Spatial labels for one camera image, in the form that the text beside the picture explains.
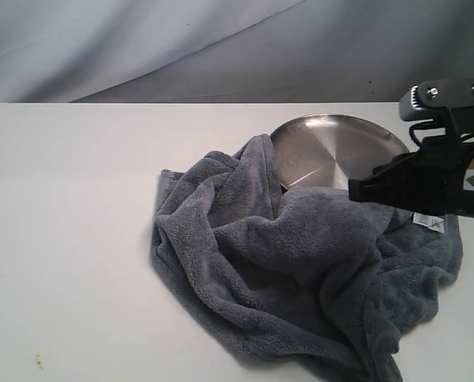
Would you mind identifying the round steel plate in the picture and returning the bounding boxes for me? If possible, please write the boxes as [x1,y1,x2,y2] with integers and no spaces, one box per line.
[270,114,409,190]

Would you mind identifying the grey fleece towel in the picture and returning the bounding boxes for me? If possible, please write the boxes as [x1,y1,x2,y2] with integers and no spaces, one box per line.
[151,134,463,381]

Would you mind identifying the white backdrop sheet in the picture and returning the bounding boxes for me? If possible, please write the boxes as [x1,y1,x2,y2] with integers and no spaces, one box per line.
[0,1,474,103]

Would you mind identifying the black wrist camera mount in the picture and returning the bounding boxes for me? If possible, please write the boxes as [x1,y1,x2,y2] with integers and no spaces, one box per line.
[398,79,474,138]

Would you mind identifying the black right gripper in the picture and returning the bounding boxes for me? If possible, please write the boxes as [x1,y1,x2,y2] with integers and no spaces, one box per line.
[348,137,474,218]

